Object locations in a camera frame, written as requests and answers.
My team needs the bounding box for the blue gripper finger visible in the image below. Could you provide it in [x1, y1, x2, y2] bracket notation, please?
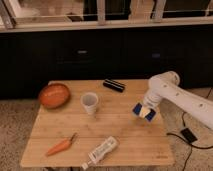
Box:
[133, 103, 142, 116]
[145, 110, 156, 122]

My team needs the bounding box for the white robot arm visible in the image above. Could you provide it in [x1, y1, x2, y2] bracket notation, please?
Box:
[133, 71, 213, 130]

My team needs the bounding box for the white ceramic cup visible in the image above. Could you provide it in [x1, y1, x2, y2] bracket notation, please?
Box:
[81, 92, 99, 115]

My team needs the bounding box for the black rectangular box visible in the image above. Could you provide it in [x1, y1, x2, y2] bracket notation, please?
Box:
[103, 79, 125, 92]

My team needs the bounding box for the black power adapter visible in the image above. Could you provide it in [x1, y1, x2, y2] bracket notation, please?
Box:
[181, 128, 197, 143]

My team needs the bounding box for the wooden table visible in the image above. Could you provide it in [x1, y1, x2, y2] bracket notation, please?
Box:
[21, 79, 174, 167]

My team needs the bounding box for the clear plastic bottle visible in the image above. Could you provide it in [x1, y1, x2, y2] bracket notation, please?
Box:
[82, 136, 118, 170]

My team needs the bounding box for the orange carrot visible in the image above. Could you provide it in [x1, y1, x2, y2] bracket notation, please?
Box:
[46, 133, 77, 156]

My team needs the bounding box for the orange bowl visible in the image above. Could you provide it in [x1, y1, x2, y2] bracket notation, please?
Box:
[38, 83, 71, 109]

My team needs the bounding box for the dark cabinet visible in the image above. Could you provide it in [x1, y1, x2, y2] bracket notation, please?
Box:
[0, 25, 213, 99]

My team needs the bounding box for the black cable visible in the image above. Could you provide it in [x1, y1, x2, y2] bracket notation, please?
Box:
[165, 87, 213, 171]

